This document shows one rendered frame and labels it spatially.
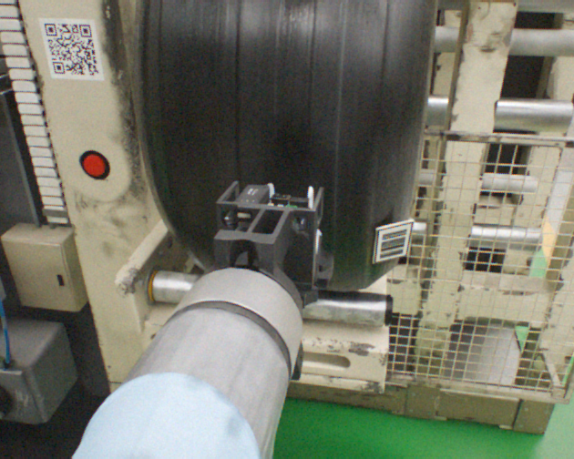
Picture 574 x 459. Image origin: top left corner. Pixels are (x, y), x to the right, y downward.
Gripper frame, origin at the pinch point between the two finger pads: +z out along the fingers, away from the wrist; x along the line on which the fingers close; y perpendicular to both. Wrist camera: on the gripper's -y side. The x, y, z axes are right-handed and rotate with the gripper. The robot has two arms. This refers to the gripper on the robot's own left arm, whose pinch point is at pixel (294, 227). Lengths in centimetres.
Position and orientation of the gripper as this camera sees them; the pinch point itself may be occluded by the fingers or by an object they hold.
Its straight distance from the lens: 51.5
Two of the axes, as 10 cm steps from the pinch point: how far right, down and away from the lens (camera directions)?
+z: 1.7, -3.8, 9.1
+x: -9.8, -0.9, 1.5
